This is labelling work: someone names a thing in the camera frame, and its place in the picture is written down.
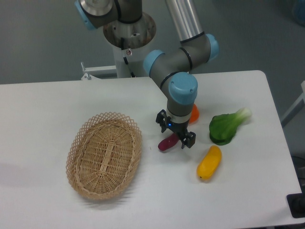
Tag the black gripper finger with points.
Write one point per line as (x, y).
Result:
(187, 139)
(163, 120)

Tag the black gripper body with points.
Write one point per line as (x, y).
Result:
(178, 124)

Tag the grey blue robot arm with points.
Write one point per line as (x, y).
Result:
(169, 71)

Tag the orange tangerine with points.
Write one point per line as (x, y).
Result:
(194, 114)

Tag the yellow mango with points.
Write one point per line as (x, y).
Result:
(209, 163)

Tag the green bok choy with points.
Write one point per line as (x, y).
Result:
(223, 128)

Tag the woven wicker basket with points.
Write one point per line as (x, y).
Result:
(104, 156)

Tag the black device at table edge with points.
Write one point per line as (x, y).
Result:
(296, 204)

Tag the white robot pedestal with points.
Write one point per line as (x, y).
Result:
(131, 43)

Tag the white metal base frame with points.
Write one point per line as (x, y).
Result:
(102, 72)

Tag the white frame at right edge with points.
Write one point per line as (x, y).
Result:
(295, 108)

